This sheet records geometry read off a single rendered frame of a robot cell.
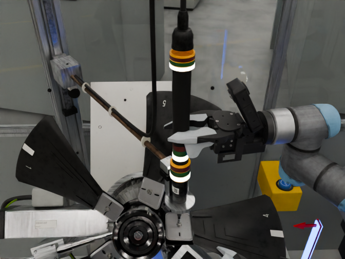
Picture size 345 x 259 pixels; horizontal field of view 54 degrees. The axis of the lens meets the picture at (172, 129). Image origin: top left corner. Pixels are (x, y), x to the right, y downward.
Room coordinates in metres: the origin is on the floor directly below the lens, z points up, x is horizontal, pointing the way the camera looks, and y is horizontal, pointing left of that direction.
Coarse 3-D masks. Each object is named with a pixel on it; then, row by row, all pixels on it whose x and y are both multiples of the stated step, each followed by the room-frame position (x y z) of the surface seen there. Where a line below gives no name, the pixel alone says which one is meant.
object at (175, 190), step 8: (184, 16) 0.53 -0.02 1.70; (184, 24) 0.53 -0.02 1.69; (176, 32) 0.53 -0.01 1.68; (184, 32) 0.52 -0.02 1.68; (192, 32) 0.53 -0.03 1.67; (176, 40) 0.52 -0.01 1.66; (184, 40) 0.52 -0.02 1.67; (192, 40) 0.53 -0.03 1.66; (176, 48) 0.52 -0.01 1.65; (184, 48) 0.52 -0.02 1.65; (192, 48) 0.53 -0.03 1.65; (176, 184) 0.52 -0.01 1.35; (184, 184) 0.52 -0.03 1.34; (176, 192) 0.52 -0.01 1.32; (184, 192) 0.52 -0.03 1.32; (176, 200) 0.52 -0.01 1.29; (184, 200) 0.52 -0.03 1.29
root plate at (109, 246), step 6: (102, 246) 0.48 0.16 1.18; (108, 246) 0.49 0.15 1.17; (96, 252) 0.47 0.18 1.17; (102, 252) 0.48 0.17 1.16; (108, 252) 0.49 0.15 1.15; (114, 252) 0.50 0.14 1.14; (96, 258) 0.48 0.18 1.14; (102, 258) 0.48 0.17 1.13; (108, 258) 0.49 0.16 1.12; (120, 258) 0.50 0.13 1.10
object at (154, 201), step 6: (144, 180) 0.63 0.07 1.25; (150, 180) 0.62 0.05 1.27; (144, 186) 0.62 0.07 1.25; (150, 186) 0.60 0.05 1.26; (156, 186) 0.59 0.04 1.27; (162, 186) 0.58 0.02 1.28; (144, 192) 0.60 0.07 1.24; (156, 192) 0.58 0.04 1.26; (162, 192) 0.57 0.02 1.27; (138, 198) 0.60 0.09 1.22; (144, 198) 0.59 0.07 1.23; (150, 198) 0.58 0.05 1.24; (156, 198) 0.57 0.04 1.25; (150, 204) 0.56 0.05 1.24; (156, 204) 0.55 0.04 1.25
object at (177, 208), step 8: (160, 160) 0.57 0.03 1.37; (168, 168) 0.55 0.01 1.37; (168, 176) 0.54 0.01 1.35; (168, 184) 0.54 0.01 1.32; (168, 192) 0.54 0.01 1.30; (168, 200) 0.53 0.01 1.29; (192, 200) 0.53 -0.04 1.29; (168, 208) 0.51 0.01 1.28; (176, 208) 0.51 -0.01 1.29; (184, 208) 0.51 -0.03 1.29; (192, 208) 0.51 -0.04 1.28
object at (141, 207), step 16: (128, 208) 0.56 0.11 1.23; (144, 208) 0.53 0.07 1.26; (128, 224) 0.50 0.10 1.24; (144, 224) 0.50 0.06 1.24; (160, 224) 0.50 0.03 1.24; (112, 240) 0.47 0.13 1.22; (128, 240) 0.47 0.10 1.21; (144, 240) 0.48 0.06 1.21; (160, 240) 0.47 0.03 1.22; (128, 256) 0.45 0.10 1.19; (144, 256) 0.45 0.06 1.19
